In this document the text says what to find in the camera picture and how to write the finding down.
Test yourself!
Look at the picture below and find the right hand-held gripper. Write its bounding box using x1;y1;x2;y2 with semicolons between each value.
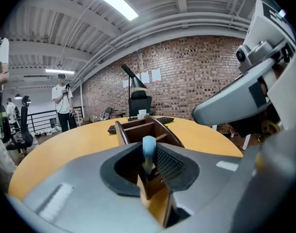
236;0;296;131

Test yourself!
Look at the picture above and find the black folding chair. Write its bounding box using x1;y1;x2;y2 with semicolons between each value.
103;106;113;120

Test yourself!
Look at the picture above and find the round yellow wooden table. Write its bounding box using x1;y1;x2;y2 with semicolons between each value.
8;115;244;228

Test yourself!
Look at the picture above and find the black metal railing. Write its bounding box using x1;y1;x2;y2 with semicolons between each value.
26;105;84;133

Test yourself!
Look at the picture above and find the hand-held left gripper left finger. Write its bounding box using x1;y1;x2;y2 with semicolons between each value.
6;141;167;233

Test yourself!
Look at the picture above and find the black office chair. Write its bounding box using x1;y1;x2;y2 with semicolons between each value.
128;90;153;117
5;95;34;156

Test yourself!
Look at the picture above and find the black keyboard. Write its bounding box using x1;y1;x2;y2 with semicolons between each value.
107;116;175;134

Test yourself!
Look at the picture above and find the brown wooden organizer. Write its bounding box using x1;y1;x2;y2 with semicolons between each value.
115;115;185;201

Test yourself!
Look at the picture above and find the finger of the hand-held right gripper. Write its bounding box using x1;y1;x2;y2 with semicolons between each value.
192;58;277;126

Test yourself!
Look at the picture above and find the black desk lamp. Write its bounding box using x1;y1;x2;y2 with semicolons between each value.
121;64;148;121

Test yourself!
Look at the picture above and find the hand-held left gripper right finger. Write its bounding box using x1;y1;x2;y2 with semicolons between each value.
154;141;257;233

